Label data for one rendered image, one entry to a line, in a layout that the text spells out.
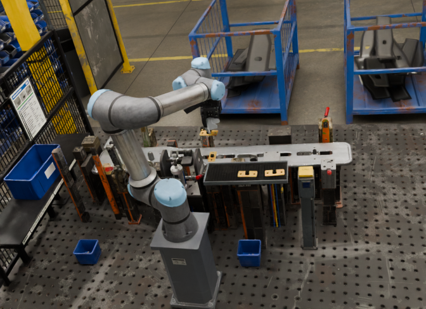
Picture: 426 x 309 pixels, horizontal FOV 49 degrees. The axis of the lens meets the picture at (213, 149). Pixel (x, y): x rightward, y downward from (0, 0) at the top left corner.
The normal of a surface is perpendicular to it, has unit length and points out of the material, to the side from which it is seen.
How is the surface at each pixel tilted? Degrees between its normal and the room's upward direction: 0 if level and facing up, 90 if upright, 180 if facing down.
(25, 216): 0
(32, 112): 90
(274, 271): 0
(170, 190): 7
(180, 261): 90
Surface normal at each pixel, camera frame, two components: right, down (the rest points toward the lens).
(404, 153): -0.16, -0.80
